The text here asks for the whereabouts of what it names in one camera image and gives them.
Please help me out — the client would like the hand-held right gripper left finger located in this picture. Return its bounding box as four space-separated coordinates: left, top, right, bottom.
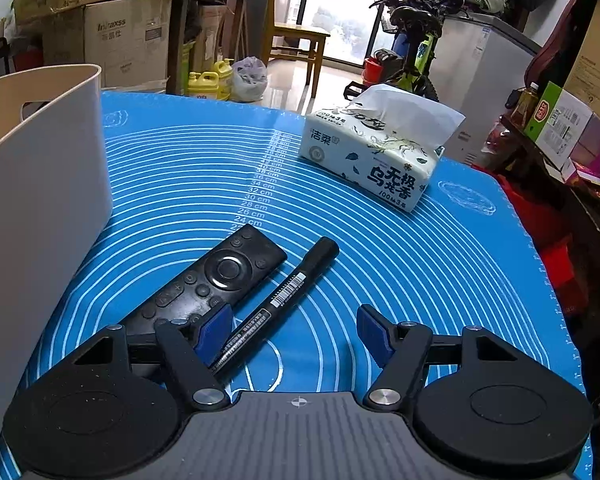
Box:
74 302 233 409

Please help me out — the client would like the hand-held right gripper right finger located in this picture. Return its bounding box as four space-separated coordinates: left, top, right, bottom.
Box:
356 304 520 409

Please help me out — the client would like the black remote control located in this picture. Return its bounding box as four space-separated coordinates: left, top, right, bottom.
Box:
117 224 288 342

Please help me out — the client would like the black marker pen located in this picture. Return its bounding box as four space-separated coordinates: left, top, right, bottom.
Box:
210 235 341 377

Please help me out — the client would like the beige plastic storage basket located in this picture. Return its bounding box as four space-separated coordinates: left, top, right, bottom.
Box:
0 64 115 480

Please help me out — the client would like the blue silicone mat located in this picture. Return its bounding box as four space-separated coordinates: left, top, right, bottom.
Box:
0 90 594 480

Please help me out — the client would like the white tissue pack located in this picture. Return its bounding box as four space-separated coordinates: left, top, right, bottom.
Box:
299 83 467 212

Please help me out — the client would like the red bag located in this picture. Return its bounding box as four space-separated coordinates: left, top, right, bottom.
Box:
495 169 579 313

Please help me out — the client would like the yellow detergent bottle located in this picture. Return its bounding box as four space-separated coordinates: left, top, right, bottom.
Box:
214 58 235 101
187 70 221 101

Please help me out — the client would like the translucent plastic bag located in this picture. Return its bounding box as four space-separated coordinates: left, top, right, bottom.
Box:
231 55 269 102

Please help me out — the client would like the orange drink bottle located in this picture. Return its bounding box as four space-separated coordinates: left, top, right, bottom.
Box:
509 82 540 132

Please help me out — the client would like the green and white box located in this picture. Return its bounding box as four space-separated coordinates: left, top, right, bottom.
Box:
523 81 594 172

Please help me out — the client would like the green bicycle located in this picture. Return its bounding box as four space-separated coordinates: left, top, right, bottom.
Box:
343 5 444 104

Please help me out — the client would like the white chest freezer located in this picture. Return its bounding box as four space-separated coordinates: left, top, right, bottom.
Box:
439 12 544 167

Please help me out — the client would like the wooden chair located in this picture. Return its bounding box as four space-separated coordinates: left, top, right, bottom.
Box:
261 0 332 99

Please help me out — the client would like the large plain cardboard box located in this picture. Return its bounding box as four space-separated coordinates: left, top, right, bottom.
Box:
42 0 176 89

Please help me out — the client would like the dark wooden table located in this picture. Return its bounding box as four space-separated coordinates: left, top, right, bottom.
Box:
166 0 247 97

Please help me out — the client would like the tall cardboard box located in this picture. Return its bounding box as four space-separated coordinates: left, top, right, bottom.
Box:
562 0 600 122

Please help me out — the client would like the maroon bag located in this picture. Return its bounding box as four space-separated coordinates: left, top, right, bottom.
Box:
529 0 600 92

